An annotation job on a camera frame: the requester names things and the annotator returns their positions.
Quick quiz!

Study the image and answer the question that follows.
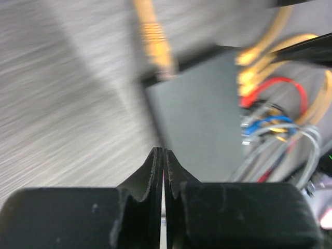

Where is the black network switch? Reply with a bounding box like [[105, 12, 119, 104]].
[[142, 46, 244, 182]]

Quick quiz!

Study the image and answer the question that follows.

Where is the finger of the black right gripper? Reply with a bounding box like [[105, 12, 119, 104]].
[[272, 33, 332, 68]]

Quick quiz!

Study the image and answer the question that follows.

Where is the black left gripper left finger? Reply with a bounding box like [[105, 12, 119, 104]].
[[1, 148, 163, 248]]

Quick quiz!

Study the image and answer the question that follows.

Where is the blue ethernet cable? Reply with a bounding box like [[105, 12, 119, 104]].
[[241, 116, 296, 137]]

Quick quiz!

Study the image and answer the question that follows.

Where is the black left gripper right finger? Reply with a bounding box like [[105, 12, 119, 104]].
[[164, 150, 323, 248]]

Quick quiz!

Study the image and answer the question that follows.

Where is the red ethernet cable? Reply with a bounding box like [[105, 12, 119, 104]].
[[238, 77, 308, 182]]

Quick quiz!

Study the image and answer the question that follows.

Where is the grey ethernet cable coil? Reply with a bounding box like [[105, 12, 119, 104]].
[[229, 108, 324, 189]]

